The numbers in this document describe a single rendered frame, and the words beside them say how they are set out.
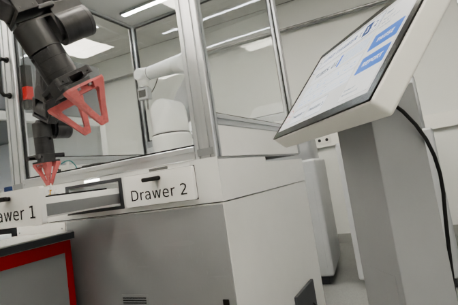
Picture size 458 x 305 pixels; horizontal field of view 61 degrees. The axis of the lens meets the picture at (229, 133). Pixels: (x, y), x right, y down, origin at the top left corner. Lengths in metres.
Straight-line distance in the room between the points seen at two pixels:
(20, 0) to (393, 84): 0.61
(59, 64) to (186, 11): 0.75
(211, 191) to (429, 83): 3.47
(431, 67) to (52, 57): 4.08
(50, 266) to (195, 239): 0.55
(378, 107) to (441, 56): 3.85
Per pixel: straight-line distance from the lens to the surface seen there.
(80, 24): 0.75
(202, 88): 1.30
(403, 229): 0.90
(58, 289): 1.63
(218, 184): 1.25
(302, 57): 4.64
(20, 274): 1.53
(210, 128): 1.26
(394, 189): 0.89
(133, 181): 1.42
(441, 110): 4.44
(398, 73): 0.71
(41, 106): 1.36
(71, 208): 1.34
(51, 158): 1.37
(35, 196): 1.27
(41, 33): 0.73
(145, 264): 1.46
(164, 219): 1.38
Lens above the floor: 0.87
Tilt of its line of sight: 6 degrees up
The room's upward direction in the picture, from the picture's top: 8 degrees counter-clockwise
